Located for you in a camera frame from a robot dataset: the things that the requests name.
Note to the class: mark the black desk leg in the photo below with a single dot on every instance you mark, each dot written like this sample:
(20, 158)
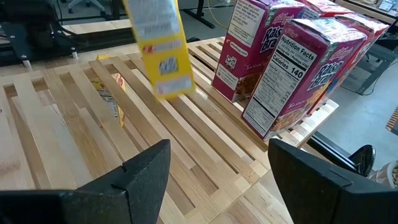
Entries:
(200, 12)

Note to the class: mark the black desk frame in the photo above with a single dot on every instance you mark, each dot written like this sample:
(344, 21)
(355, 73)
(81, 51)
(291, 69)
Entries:
(377, 59)

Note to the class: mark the light wooden slatted shelf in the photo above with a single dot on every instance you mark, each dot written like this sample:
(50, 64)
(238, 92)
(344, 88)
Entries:
(199, 146)

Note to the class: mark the red cereal box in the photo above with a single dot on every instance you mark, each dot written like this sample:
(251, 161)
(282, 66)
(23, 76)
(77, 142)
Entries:
(323, 7)
(370, 34)

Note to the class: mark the orange black striped mat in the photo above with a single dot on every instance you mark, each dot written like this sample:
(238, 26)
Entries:
(393, 121)

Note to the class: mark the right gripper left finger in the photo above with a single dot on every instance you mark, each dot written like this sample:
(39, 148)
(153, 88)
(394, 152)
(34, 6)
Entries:
(93, 202)

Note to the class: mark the purple Raisin Bran cereal box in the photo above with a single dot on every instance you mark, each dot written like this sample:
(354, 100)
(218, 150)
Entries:
(289, 87)
(245, 46)

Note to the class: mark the office chair base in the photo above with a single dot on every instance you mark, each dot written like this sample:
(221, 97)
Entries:
(85, 3)

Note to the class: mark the small desk device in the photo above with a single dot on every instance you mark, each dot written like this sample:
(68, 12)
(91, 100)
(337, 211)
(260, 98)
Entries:
(385, 5)

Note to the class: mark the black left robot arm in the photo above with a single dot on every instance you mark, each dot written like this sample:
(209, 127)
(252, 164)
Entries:
(28, 34)

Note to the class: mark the wooden desk top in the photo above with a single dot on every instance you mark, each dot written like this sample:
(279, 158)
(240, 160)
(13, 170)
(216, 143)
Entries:
(367, 11)

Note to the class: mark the succulent in patterned white pot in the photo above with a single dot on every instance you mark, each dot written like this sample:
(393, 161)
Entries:
(387, 175)

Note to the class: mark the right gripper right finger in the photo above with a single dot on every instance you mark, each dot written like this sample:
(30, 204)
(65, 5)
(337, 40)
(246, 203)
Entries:
(326, 199)

